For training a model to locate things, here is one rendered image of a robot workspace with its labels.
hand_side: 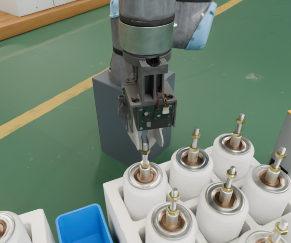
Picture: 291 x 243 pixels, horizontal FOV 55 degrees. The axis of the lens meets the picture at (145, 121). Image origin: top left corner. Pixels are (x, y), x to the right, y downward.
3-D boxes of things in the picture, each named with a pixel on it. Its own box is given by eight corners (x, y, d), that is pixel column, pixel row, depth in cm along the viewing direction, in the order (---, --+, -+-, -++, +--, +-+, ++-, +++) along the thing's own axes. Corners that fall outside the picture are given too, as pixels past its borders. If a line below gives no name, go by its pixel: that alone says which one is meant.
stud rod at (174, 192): (168, 214, 51) (170, 187, 46) (173, 213, 51) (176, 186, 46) (170, 219, 50) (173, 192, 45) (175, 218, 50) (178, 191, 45)
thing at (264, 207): (272, 218, 72) (296, 170, 61) (268, 251, 65) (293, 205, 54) (234, 205, 75) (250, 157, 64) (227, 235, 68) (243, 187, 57)
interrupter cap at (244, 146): (231, 160, 64) (232, 158, 63) (211, 140, 69) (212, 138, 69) (257, 150, 66) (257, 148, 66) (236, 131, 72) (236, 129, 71)
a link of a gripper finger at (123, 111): (119, 133, 51) (118, 91, 45) (118, 128, 52) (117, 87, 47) (144, 130, 52) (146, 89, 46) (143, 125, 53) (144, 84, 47)
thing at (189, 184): (178, 228, 70) (184, 181, 59) (161, 198, 77) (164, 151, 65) (210, 214, 73) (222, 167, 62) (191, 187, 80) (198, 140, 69)
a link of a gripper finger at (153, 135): (152, 165, 51) (152, 126, 46) (146, 143, 56) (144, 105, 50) (169, 162, 52) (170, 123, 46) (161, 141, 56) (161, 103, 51)
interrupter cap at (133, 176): (120, 180, 59) (120, 178, 59) (140, 158, 64) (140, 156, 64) (150, 196, 56) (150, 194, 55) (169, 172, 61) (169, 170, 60)
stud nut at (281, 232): (289, 231, 42) (291, 228, 42) (283, 237, 41) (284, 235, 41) (277, 222, 43) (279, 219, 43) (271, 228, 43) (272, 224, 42)
